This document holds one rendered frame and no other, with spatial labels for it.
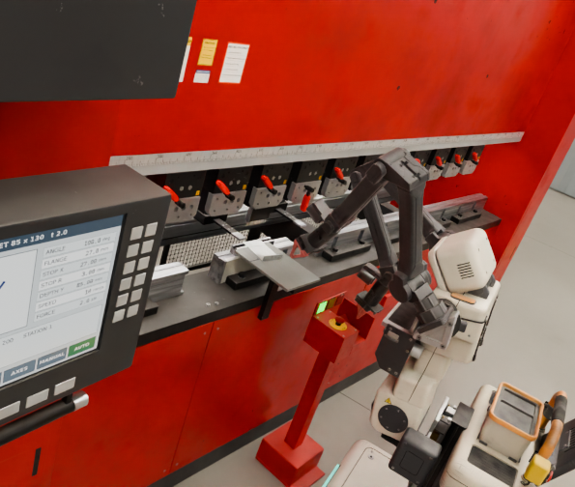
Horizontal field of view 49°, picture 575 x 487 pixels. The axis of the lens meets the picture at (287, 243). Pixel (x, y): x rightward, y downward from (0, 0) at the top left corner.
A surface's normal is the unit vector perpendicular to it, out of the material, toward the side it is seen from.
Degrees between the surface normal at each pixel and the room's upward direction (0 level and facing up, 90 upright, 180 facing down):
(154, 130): 90
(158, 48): 90
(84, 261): 90
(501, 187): 90
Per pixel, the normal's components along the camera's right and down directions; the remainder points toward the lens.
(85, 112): 0.71, 0.49
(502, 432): -0.47, 0.30
